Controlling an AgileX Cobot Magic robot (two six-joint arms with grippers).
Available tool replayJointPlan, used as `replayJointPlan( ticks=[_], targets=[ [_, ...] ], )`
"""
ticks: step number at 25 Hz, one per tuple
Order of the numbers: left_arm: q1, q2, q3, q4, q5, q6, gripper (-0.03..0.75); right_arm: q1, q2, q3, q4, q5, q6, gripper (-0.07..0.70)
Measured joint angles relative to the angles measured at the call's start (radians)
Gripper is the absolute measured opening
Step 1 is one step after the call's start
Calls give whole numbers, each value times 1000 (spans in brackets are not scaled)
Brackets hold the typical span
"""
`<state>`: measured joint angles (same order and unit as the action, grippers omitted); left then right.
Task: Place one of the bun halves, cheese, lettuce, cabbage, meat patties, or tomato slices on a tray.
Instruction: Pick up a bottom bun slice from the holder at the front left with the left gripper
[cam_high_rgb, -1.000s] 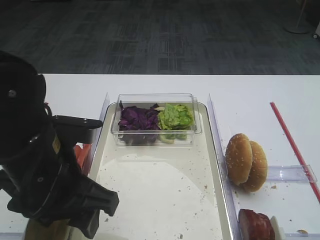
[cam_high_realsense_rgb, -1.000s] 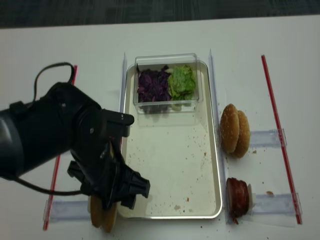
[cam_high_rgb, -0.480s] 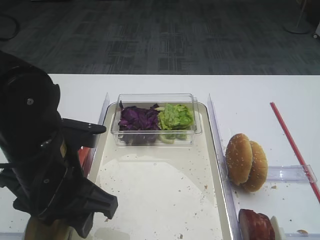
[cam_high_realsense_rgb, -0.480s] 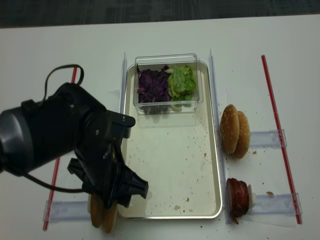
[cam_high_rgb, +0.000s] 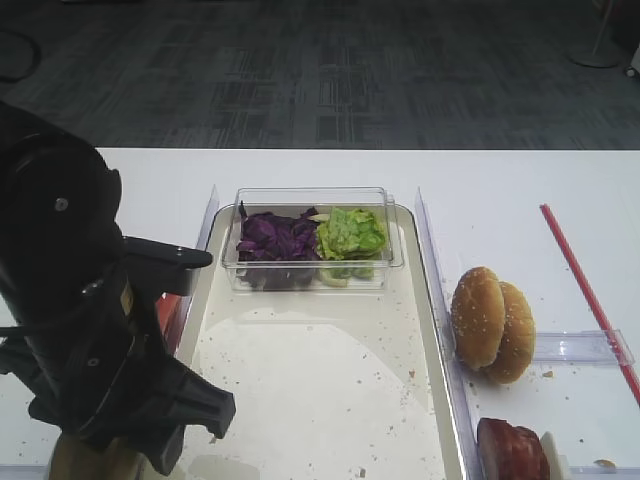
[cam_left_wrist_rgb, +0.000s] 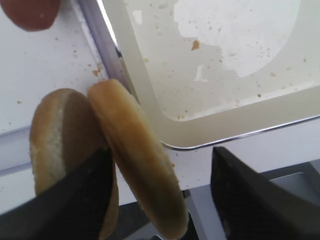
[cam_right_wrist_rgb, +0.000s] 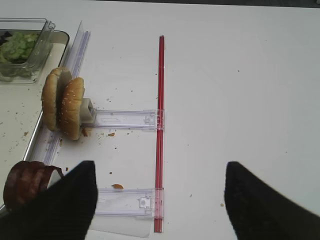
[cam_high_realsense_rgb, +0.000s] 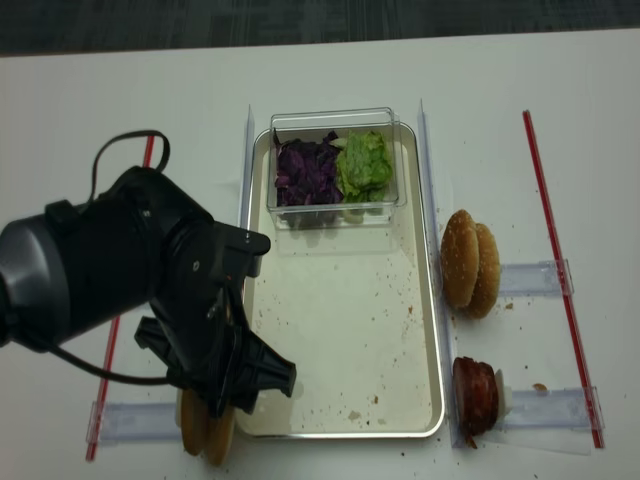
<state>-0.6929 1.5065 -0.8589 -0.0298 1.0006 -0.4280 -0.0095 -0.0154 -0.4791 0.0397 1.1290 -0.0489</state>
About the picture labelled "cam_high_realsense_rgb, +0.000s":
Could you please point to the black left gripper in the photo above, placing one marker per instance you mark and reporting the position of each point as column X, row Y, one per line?
column 199, row 330

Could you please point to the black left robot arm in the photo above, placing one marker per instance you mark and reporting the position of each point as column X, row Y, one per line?
column 143, row 242

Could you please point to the green lettuce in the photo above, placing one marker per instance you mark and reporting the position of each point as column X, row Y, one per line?
column 364, row 168

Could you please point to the sliced meat patty stack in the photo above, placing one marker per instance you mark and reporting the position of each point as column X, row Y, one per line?
column 477, row 397

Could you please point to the white meat pusher block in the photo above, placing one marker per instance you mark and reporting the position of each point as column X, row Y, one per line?
column 502, row 392

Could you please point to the metal baking tray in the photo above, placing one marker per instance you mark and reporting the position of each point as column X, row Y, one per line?
column 352, row 307

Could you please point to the purple cabbage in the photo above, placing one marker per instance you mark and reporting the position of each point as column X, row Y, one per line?
column 306, row 172

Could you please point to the clear plastic salad container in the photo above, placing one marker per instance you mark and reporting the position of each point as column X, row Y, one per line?
column 314, row 126

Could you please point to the sesame bun top front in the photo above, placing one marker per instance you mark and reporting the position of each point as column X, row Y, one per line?
column 459, row 256

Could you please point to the sesame bun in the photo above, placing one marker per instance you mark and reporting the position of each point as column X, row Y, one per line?
column 487, row 284
column 459, row 256

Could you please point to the sesame bun top rear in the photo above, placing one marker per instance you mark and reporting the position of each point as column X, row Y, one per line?
column 487, row 284

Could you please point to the clear left lower bracket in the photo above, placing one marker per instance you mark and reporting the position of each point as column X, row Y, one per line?
column 119, row 422

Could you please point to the left clear long rail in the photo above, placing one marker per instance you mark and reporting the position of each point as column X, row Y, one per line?
column 247, row 170

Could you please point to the clear bun holder bracket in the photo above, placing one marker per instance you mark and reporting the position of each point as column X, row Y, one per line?
column 541, row 279

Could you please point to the clear meat holder bracket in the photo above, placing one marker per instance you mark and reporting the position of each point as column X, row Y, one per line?
column 571, row 408

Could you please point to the right red rail strip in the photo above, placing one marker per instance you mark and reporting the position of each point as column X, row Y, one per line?
column 597, row 431

